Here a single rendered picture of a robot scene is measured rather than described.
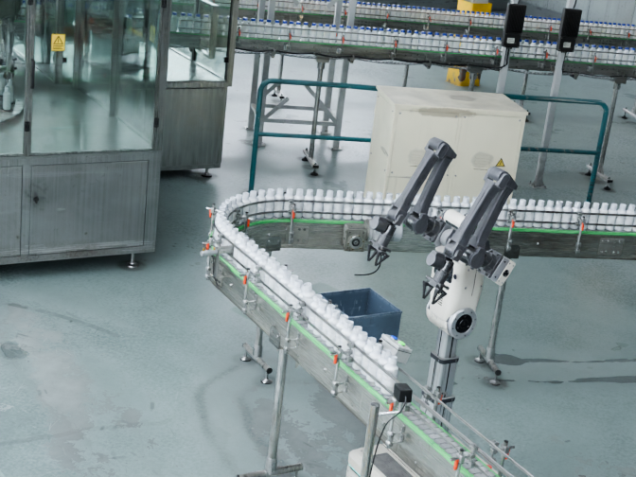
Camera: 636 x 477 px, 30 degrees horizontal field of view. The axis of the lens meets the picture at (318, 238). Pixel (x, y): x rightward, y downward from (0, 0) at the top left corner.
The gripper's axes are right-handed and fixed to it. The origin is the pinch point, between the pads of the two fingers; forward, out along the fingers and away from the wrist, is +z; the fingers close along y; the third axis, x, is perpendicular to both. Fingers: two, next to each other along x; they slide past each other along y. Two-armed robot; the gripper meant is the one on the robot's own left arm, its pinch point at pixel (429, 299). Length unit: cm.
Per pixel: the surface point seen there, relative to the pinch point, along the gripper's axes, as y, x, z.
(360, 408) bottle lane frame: 13, -22, 52
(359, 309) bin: -81, 46, 32
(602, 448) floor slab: -16, 208, 52
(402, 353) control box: 9.7, -10.0, 24.2
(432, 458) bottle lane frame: 66, -30, 46
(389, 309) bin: -61, 45, 23
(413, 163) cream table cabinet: -323, 270, -37
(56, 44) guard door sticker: -358, -31, -10
